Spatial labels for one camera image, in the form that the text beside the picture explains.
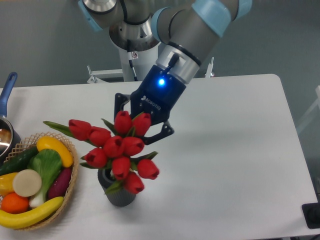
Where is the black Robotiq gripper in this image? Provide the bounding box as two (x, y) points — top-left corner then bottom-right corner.
(114, 65), (186, 145)

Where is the red tulip bouquet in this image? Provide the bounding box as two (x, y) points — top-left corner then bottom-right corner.
(44, 111), (160, 194)

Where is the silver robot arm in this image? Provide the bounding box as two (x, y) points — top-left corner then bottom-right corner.
(78, 0), (252, 145)

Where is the dark grey ribbed vase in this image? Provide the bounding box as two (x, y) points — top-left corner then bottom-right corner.
(97, 169), (137, 207)

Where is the green bok choy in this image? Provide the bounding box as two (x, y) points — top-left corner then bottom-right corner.
(27, 149), (62, 209)

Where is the purple sweet potato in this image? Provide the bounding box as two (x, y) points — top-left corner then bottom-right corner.
(47, 168), (72, 200)

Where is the woven wicker basket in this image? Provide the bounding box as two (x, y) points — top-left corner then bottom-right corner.
(4, 132), (79, 231)

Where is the dark green cucumber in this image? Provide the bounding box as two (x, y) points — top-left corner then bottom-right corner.
(0, 146), (38, 176)

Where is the beige round disc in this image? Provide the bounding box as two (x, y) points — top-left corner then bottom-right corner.
(12, 169), (42, 197)

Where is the yellow bell pepper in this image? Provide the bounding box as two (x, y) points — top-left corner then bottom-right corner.
(0, 172), (18, 197)

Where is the orange fruit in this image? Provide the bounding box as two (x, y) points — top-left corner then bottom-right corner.
(0, 192), (29, 214)

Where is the yellow banana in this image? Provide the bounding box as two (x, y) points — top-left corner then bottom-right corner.
(0, 196), (64, 230)

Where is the black device at table edge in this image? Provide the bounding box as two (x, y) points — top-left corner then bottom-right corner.
(301, 202), (320, 229)

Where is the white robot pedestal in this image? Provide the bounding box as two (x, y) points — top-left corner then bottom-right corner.
(117, 43), (160, 82)

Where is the white metal base frame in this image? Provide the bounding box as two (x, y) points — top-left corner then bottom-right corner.
(87, 65), (124, 84)

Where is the white bracket with bolt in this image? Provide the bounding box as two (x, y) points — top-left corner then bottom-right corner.
(205, 57), (215, 78)

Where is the blue handled saucepan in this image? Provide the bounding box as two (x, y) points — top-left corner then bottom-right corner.
(0, 72), (21, 166)

